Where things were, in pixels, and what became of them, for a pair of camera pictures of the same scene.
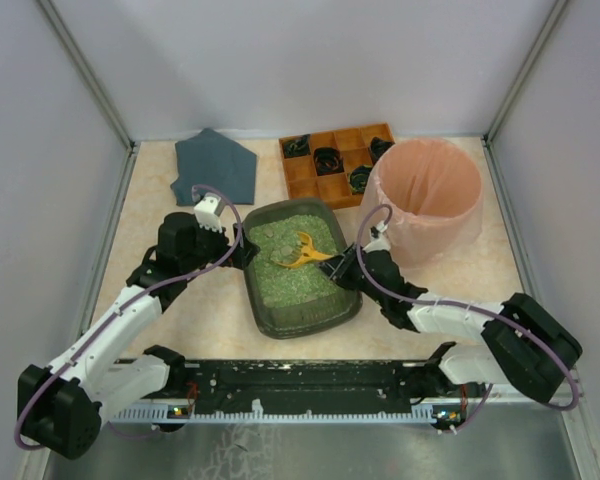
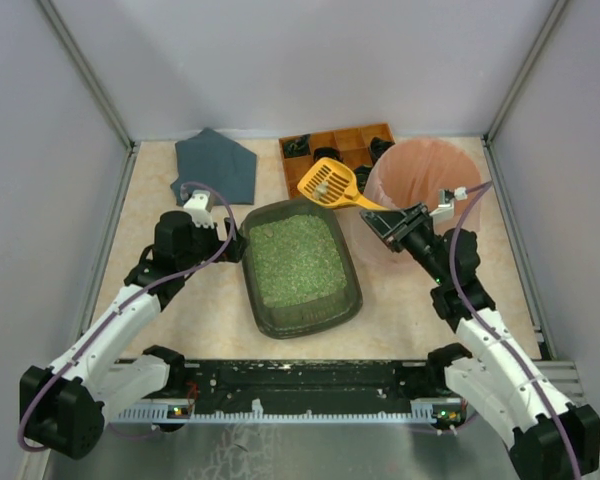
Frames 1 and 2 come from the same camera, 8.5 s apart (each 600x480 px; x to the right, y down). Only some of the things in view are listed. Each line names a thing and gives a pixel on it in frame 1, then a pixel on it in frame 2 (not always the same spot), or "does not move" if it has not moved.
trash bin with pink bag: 429,195 does not move
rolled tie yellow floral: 358,178 does not move
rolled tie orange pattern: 328,160 does not move
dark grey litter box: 291,300 does not move
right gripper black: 346,265 → 402,230
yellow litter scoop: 308,255 → 333,183
